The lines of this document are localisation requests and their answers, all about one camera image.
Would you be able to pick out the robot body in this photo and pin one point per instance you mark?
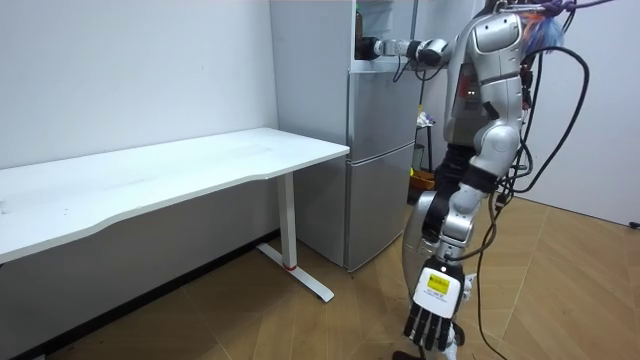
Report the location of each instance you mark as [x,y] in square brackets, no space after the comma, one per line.
[462,100]

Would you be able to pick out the small black floor object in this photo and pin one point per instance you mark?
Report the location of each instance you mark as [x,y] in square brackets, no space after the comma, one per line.
[634,225]

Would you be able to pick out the grey fridge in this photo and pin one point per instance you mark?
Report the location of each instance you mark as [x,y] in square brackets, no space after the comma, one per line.
[375,150]

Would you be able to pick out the crumpled white cloth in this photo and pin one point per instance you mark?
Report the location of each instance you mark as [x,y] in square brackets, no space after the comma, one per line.
[425,119]

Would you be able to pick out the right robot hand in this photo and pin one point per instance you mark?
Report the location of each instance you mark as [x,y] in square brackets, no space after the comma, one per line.
[368,49]

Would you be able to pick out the small black stool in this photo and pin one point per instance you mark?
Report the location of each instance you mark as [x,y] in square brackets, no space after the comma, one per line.
[428,145]

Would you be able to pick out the orange yellow box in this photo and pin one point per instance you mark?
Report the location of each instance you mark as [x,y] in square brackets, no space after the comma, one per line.
[422,180]

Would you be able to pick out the white standing desk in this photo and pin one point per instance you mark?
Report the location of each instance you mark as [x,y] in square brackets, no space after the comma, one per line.
[165,170]

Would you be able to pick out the dark glass bottle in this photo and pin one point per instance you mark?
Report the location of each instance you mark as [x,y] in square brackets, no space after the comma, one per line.
[358,22]

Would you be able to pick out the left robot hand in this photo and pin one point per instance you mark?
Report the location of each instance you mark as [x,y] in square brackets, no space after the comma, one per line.
[436,292]

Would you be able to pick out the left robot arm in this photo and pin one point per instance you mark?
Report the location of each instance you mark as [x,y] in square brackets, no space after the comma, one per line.
[492,145]

